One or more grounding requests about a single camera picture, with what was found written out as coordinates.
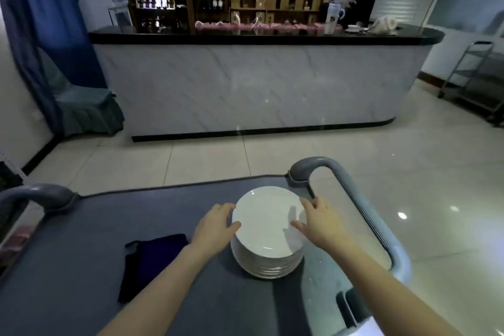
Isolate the black pegged stand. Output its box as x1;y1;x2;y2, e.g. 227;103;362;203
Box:
346;0;379;27

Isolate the marble bar counter black top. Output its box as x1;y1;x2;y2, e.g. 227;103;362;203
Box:
88;24;446;143

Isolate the white refrigerator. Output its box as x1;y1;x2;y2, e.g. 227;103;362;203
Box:
70;0;111;33

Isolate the person's right hand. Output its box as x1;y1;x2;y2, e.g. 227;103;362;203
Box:
290;196;347;252

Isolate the row of pink bags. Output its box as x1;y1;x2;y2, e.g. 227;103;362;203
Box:
195;19;343;35

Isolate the person's left hand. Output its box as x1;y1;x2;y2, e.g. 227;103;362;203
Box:
191;202;242;258

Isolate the person's left forearm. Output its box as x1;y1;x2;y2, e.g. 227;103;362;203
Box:
98;244;215;336

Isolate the grey service cart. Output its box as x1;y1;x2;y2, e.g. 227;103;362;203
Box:
0;156;412;336

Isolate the white pitcher with handle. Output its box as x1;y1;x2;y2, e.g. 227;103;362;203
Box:
322;3;347;35

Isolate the chair with grey-green cover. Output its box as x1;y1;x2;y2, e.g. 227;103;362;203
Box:
37;48;126;138

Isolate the white round plate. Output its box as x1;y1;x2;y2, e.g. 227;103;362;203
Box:
231;186;308;260

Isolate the dark blue cleaning cloth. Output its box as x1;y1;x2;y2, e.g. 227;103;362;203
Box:
117;234;190;304

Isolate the person's right forearm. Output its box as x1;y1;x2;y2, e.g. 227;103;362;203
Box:
327;239;461;336

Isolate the white cloth bag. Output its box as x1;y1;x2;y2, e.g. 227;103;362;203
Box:
370;16;398;36

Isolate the blue curtain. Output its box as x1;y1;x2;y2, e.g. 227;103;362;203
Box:
0;0;107;135

